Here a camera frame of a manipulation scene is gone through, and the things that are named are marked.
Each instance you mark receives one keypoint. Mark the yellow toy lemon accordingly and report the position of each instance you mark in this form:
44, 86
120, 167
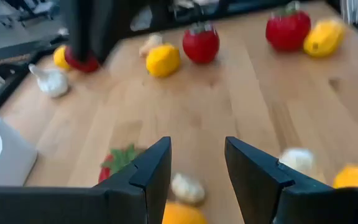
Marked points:
356, 177
323, 39
163, 60
59, 57

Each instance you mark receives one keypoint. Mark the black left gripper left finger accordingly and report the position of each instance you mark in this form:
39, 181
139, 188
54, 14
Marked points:
129, 199

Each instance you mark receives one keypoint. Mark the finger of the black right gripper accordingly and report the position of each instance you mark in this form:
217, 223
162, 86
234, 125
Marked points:
75, 28
102, 28

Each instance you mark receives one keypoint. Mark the red toy tomato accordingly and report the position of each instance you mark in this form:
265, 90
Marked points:
89, 67
200, 45
287, 31

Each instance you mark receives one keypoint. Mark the grey office chair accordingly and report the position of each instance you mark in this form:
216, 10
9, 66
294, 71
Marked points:
39, 7

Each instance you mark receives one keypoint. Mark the white plastic basket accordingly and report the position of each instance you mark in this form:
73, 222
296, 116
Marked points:
14, 155

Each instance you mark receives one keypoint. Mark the orange toy lemon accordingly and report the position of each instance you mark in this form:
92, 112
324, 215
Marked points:
183, 216

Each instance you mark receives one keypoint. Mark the white toy garlic bulb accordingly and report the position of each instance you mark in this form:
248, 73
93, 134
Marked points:
53, 84
297, 158
150, 45
187, 188

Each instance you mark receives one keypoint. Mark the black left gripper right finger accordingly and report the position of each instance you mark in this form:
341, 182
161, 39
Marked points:
266, 193

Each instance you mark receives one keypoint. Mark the strawberry with green leaves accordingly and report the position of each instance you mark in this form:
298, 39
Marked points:
118, 157

